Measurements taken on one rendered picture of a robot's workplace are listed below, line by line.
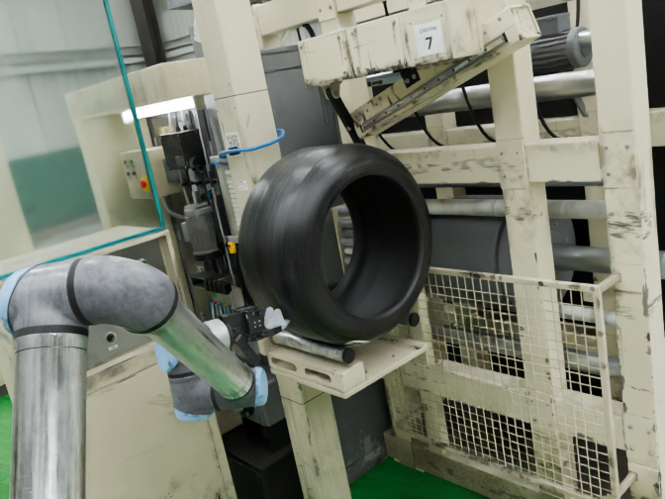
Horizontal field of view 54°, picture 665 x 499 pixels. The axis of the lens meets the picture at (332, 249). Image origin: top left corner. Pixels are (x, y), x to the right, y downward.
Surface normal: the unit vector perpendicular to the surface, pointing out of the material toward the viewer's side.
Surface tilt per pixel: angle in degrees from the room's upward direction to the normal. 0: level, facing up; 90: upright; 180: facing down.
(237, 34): 90
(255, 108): 90
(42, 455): 61
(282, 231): 65
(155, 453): 91
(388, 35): 90
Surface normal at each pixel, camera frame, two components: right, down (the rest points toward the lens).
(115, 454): 0.65, 0.07
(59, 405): 0.60, -0.29
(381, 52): -0.74, 0.30
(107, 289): 0.30, -0.09
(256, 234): -0.75, -0.07
